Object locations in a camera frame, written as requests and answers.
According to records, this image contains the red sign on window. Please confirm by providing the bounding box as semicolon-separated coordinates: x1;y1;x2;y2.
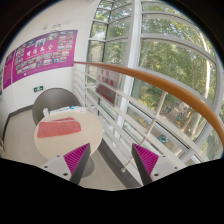
96;68;120;105

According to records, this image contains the grey curved chair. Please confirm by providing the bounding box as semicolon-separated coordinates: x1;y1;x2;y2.
32;88;80;124

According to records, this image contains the pink red folded towel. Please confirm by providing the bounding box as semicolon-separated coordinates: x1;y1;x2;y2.
37;117;81;138

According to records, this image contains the purple poster at left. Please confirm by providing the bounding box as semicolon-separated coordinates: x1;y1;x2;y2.
3;52;15;89

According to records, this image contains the white box on table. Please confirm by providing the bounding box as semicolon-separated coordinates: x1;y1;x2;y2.
43;106;86;117

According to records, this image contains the purple photo wall poster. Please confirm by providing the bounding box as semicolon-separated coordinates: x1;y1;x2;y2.
12;30;78;83

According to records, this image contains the white metal railing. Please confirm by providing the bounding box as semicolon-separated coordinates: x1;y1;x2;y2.
71;63;224;181

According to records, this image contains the green exit sign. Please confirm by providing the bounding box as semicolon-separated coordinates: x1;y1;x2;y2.
34;86;44;92

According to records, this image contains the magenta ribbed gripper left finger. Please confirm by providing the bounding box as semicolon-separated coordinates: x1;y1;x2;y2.
42;142;92;185

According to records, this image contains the round beige table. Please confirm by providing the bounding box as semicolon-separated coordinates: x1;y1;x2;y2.
33;109;104;179

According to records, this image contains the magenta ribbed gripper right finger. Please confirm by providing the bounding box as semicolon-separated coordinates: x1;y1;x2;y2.
131;143;181;187

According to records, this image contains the wooden orange handrail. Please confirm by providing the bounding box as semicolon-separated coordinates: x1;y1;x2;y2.
82;62;224;147

